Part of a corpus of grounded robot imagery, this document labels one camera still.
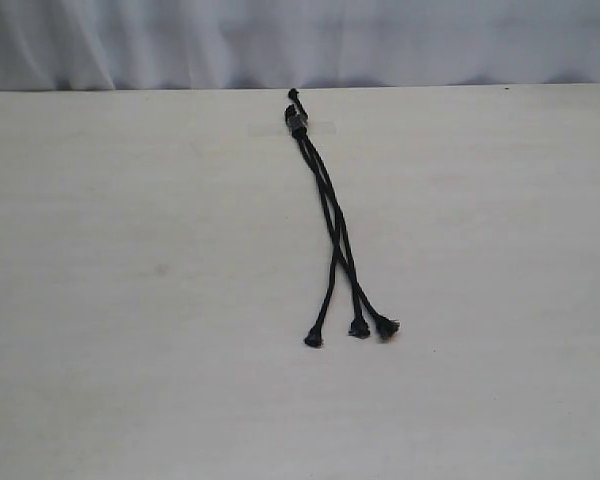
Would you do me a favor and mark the clear adhesive tape strip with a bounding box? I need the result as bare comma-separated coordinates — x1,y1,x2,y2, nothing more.
247,122,337,137

